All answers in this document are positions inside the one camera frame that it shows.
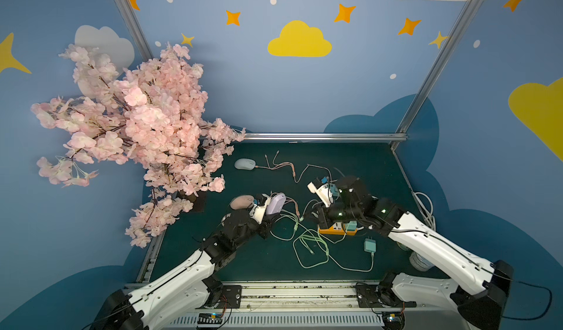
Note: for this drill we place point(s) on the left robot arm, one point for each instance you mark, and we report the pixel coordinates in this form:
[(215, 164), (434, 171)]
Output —
[(191, 284)]

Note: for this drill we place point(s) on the aluminium frame back bar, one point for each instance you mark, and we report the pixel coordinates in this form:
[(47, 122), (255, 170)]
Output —
[(324, 137)]

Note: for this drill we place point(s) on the lavender wireless mouse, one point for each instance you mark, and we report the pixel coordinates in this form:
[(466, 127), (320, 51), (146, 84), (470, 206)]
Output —
[(276, 204)]

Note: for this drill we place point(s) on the orange power strip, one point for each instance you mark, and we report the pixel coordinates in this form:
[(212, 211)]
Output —
[(336, 229)]

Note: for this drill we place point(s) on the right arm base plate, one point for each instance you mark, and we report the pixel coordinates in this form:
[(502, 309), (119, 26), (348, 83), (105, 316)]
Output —
[(374, 296)]

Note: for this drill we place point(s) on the tin can with label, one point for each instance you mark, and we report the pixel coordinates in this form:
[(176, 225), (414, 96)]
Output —
[(420, 263)]

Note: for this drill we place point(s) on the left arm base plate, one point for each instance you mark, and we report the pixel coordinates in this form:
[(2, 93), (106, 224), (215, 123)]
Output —
[(229, 296)]

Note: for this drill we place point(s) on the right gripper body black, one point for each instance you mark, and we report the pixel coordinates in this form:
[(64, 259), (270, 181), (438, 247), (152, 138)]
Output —
[(324, 213)]

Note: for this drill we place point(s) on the pale blue wireless mouse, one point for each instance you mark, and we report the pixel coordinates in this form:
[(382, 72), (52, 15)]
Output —
[(245, 164)]

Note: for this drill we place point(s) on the pink mouse upper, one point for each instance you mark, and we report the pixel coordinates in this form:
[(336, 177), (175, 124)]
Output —
[(242, 202)]

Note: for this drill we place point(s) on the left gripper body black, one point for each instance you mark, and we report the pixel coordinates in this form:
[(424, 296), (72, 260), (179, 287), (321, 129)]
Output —
[(264, 218)]

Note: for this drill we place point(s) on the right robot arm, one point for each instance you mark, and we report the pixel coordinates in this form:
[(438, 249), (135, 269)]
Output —
[(475, 288)]

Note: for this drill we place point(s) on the pink cherry blossom tree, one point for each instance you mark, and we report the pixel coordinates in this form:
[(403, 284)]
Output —
[(151, 115)]

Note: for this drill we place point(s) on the aluminium rail base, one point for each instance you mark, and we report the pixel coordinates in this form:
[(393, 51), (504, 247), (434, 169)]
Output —
[(312, 305)]

